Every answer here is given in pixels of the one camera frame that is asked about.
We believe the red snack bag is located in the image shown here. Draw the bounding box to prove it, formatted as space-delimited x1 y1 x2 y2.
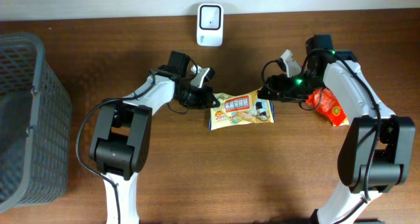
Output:
305 88 349 127

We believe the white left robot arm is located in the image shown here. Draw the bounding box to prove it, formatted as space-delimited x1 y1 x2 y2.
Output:
89 51 220 223

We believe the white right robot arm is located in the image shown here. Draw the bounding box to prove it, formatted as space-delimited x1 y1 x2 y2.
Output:
258 35 415 223

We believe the yellow snack bag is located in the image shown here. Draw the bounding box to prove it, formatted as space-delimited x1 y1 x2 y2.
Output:
207 89 275 131

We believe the grey plastic mesh basket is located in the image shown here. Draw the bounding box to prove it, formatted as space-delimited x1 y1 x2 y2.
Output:
1 32 72 213

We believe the white barcode scanner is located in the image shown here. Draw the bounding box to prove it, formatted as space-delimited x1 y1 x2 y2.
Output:
196 3 224 47

